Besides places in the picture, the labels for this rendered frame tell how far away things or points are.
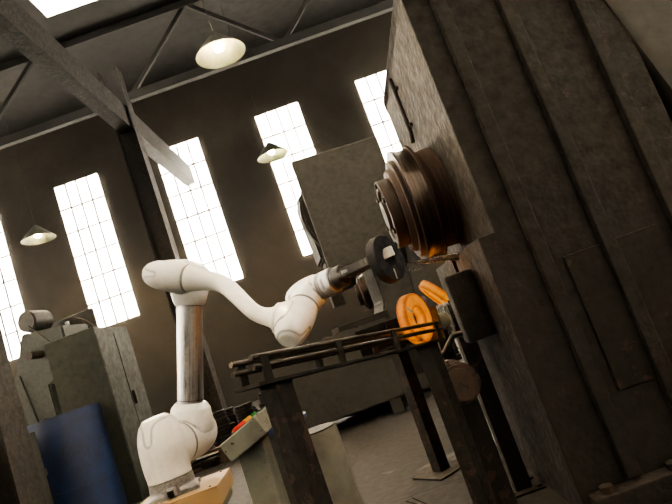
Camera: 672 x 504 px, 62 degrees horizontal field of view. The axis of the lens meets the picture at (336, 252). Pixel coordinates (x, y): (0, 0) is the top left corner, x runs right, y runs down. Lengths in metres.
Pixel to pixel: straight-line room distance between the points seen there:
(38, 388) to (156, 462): 7.83
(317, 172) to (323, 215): 0.39
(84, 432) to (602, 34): 4.45
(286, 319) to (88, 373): 3.67
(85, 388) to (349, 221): 2.65
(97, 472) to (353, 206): 2.99
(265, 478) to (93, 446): 3.65
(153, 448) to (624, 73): 1.97
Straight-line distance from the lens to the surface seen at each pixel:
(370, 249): 1.69
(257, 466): 1.53
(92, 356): 5.27
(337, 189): 4.93
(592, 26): 2.06
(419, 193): 2.04
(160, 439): 2.10
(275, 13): 13.09
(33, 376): 9.91
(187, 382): 2.26
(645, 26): 2.14
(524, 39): 1.98
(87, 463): 5.08
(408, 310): 1.67
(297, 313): 1.77
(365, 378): 4.57
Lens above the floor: 0.74
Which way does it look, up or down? 8 degrees up
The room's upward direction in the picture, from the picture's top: 20 degrees counter-clockwise
